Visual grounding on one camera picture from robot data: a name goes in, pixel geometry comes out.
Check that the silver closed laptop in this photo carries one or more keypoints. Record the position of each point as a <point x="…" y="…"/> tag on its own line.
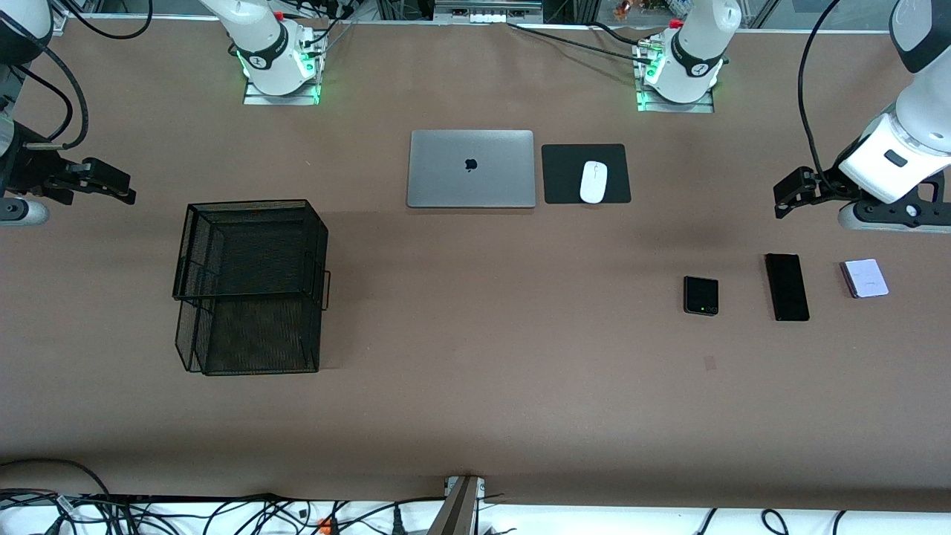
<point x="446" y="167"/>

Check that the grey metal table bracket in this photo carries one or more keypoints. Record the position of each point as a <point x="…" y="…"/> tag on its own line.
<point x="461" y="513"/>

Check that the long black smartphone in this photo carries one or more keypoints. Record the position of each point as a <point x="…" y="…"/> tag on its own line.
<point x="787" y="287"/>

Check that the small black flip phone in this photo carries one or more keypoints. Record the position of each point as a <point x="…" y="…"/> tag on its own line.
<point x="700" y="296"/>

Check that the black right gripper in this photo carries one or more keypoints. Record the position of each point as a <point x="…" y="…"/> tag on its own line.
<point x="28" y="169"/>

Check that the white socket power strip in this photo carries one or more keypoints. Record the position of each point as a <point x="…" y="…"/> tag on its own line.
<point x="487" y="16"/>

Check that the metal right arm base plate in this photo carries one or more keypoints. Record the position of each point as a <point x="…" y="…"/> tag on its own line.
<point x="256" y="99"/>

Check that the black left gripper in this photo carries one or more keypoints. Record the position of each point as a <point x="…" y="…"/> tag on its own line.
<point x="827" y="180"/>

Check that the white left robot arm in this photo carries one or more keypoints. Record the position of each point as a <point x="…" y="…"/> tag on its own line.
<point x="925" y="89"/>

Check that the white computer mouse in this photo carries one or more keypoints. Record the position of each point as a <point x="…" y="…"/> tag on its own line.
<point x="594" y="182"/>

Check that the long black power strip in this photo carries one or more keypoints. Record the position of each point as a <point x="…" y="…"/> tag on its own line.
<point x="186" y="498"/>

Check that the black mouse pad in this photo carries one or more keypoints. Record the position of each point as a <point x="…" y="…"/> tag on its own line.
<point x="561" y="174"/>

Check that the black mesh two-tier organizer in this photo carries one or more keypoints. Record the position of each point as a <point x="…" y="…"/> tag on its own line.
<point x="252" y="327"/>

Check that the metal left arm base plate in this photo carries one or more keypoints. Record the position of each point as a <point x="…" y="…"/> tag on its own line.
<point x="702" y="108"/>

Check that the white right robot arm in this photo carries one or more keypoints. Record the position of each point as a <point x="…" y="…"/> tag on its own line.
<point x="260" y="37"/>

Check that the aluminium corner bracket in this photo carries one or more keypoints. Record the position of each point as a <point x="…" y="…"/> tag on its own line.
<point x="58" y="26"/>

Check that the lavender flip phone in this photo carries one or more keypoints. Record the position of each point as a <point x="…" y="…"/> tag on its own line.
<point x="866" y="279"/>

